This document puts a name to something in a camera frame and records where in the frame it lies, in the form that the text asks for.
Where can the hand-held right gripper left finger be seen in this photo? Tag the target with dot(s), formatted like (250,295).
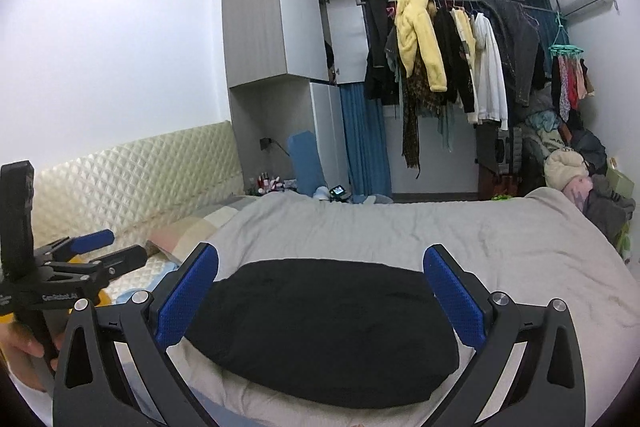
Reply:
(187,292)

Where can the black jacket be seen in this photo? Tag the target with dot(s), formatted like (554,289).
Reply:
(325,332)

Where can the small hanging laundry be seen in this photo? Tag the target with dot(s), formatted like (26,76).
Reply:
(572,79)

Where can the cream fluffy garment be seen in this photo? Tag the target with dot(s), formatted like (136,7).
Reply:
(565,167)

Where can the leopard print scarf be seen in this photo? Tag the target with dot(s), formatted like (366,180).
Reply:
(412,122)

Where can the cream quilted headboard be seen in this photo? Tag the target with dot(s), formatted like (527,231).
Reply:
(125,177)

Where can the bed with grey cover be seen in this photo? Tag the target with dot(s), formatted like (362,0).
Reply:
(500,247)

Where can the black hanging sweater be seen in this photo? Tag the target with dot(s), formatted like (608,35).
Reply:
(452,57)

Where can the pile of clothes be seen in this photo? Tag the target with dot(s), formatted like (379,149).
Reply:
(590,157)

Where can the cream quilted bed pad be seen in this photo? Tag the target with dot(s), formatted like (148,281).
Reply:
(150,272)

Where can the blue rolled yoga mat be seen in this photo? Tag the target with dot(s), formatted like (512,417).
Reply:
(306,162)

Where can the white hoodie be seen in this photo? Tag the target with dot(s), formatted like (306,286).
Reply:
(492,72)

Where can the small device with screen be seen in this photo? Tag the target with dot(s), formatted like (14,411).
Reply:
(338,192)

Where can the person's left hand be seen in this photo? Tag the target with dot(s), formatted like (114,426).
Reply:
(19,349)

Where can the blue curtain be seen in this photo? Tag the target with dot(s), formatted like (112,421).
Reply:
(365,137)

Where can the green box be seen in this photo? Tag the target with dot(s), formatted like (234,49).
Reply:
(620,184)

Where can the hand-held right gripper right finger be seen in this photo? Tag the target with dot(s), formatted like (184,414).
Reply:
(455,294)

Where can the grey wardrobe cabinet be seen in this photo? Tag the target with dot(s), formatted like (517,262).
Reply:
(270,17)

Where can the teal scarf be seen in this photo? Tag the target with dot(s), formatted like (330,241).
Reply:
(445,129)

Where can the light blue cloth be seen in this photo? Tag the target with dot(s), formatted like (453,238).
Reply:
(131,294)

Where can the cosmetic bottles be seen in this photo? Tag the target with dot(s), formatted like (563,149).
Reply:
(270,183)

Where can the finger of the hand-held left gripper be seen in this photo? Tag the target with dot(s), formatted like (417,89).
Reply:
(122,258)
(92,239)

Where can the black hanging coat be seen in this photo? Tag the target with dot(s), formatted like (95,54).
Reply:
(380,67)

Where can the patchwork pillow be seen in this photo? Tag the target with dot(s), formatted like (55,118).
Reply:
(200,222)

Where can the teal clip hanger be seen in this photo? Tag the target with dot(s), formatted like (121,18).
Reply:
(565,49)

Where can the yellow hoodie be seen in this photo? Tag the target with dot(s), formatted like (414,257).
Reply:
(415,42)

